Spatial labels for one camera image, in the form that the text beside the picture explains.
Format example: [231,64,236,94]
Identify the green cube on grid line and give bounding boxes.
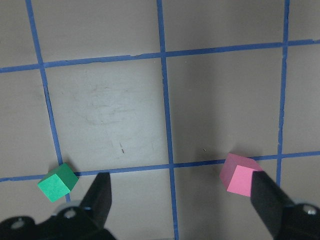
[37,163,78,203]

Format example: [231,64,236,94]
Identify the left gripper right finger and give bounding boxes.
[250,171,295,238]

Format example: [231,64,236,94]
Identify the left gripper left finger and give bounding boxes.
[79,172,112,228]

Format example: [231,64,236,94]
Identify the pink cube mid table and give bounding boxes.
[219,153,264,197]

